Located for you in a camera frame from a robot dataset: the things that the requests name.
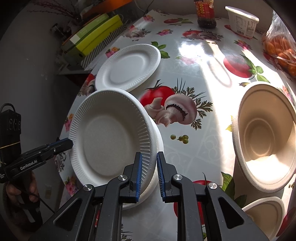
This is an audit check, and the beige pulp bowl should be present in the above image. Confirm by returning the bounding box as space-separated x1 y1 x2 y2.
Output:
242 196 285 240
232 82 295 193

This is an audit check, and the left hand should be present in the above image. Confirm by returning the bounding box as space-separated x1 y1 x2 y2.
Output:
5 172 40 205

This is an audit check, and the white foam plate underneath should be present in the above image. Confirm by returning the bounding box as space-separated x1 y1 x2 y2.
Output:
122 118 164 210

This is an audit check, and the green box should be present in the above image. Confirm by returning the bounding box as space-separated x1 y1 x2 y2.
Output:
61 14 109 51

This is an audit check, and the small white foam plate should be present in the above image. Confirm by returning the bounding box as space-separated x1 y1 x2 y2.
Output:
95 44 161 92

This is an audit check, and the yellow box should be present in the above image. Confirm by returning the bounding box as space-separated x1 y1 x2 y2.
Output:
64 15 123 58

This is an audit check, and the orange box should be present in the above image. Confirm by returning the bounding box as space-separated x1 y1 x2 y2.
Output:
81 0 132 18

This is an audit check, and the floral vinyl tablecloth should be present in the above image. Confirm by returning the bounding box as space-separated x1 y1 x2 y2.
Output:
54 9 296 241

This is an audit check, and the red label sauce jar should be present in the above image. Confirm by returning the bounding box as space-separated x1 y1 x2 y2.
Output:
194 0 216 29

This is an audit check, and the plastic bag of oranges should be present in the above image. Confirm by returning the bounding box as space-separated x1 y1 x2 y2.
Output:
262 11 295 78

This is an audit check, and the white plastic tub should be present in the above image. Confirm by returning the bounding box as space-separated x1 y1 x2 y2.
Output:
225 6 259 39

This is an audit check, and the black camera box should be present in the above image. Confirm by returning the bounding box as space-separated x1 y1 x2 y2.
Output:
1 103 22 165

